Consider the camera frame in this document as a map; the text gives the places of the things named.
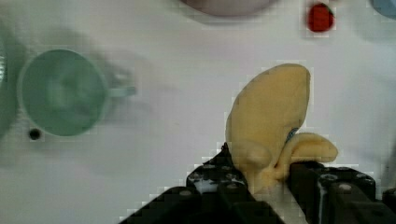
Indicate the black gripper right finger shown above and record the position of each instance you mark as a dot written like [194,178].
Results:
[341,195]

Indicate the grey round plate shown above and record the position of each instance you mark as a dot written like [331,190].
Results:
[228,8]

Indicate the blue bowl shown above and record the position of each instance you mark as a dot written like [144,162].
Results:
[385,8]

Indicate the yellow plush peeled banana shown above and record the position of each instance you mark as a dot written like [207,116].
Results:
[262,130]

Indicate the small red strawberry toy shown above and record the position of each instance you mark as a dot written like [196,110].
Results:
[319,18]

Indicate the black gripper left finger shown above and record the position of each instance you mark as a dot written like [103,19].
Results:
[214,193]

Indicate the green oval colander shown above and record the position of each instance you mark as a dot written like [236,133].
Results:
[7,92]

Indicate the green mug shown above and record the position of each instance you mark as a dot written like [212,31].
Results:
[66,93]

